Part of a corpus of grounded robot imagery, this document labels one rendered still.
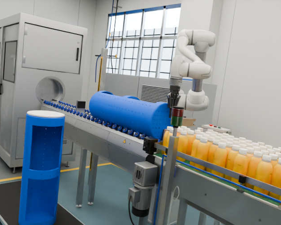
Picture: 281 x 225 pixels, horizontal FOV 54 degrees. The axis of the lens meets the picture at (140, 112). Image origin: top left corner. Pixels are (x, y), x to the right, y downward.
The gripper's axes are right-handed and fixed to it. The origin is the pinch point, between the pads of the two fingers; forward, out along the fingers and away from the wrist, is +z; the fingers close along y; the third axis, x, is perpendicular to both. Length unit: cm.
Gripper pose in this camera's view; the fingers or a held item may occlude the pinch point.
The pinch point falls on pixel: (171, 113)
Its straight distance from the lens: 201.4
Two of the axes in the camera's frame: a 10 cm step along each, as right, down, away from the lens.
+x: -6.4, -1.6, 7.5
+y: 7.6, 0.2, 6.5
